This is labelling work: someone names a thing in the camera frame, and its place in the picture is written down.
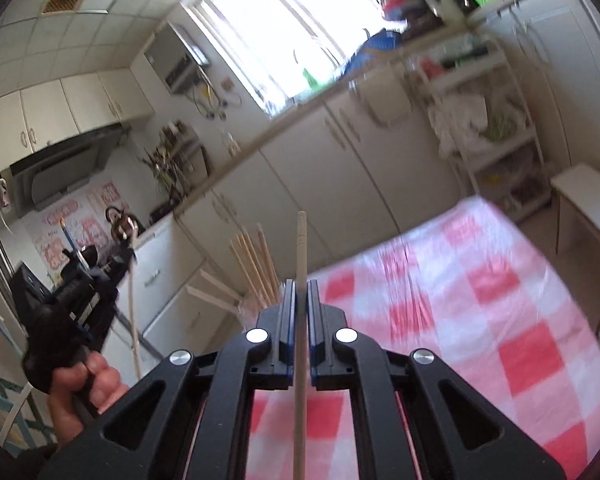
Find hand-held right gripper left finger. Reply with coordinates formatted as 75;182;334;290
37;280;298;480

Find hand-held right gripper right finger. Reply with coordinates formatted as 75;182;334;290
306;280;567;480

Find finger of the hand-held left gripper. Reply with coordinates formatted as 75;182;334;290
102;250;137;286

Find clear glass jar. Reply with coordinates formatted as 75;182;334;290
239;285;286;331

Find person's left forearm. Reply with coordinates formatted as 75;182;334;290
0;400;63;480

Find person's left hand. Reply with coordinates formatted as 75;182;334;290
47;350;131;456

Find metal kettle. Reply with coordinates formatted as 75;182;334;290
105;206;141;243

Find blue and white chair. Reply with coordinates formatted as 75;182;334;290
0;302;46;446

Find range hood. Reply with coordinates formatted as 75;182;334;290
10;125;131;211

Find kitchen utensil rack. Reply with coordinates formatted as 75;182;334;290
140;120;211;206

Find red checkered plastic tablecloth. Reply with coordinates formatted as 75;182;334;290
245;197;600;480

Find white base cabinets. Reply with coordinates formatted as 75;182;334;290
105;67;476;361

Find steel water heater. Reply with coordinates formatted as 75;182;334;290
144;22;212;93

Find white cutting board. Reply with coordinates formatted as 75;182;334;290
365;87;411;128

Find white plastic bag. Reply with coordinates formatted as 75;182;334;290
427;92;491;156

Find green leafy vegetable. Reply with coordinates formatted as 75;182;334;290
485;100;523;141

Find blue bag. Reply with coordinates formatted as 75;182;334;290
345;30;406;73

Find kitchen window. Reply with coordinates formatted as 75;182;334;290
190;0;381;111

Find white storage rack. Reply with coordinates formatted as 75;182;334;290
405;35;546;221

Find white stool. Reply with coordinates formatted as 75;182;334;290
550;162;600;336

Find pink patterned wall sticker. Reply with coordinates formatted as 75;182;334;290
30;182;123;271

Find white wall cabinets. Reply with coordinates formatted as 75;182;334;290
0;50;156;181

